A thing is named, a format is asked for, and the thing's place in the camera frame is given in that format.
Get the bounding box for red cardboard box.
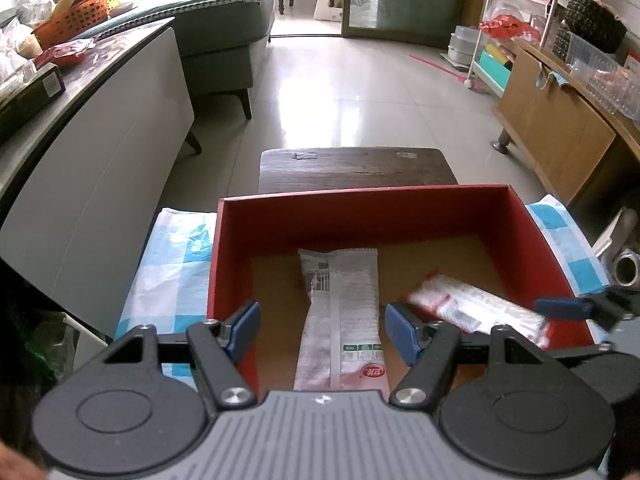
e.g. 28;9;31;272
206;185;596;397

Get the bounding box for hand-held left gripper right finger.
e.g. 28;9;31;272
384;301;556;410

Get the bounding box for wooden cabinet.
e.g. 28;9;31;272
492;35;640;207

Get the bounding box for black flat box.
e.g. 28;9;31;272
0;62;67;143

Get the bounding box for green sofa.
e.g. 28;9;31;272
75;0;277;120

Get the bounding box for dark woven basket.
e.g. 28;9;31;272
552;0;628;56

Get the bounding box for green plastic bag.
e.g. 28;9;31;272
20;310;81;387

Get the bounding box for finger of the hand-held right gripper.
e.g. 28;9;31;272
534;287;640;333
546;341;640;404

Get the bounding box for small blue rag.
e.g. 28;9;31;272
535;67;576;92

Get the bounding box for dark wooden stool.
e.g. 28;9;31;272
257;147;459;196

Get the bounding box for blue checked cloth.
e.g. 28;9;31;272
114;194;614;392

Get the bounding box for white sideboard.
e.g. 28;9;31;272
0;15;203;343

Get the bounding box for orange plastic basket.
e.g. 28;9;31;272
32;0;112;51

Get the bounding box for white plastic bag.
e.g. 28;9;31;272
15;0;56;27
0;20;43;97

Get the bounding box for white storage boxes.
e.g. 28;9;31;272
446;25;481;65

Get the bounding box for metal cylinder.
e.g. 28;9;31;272
592;207;640;289

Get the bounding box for teal storage bin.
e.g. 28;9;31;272
472;45;514;99

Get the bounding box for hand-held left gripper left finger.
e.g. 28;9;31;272
102;301;262;409

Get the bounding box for clear plastic containers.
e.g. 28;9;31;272
565;32;640;127

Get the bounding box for red plastic bag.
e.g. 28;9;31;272
479;15;542;44

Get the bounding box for pink broom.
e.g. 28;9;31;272
409;53;489;95

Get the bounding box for long white snack packet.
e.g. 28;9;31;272
292;247;392;397

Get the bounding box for white wire rack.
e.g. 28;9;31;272
465;0;572;99

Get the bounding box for red white snack packet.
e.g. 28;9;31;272
406;271;551;350

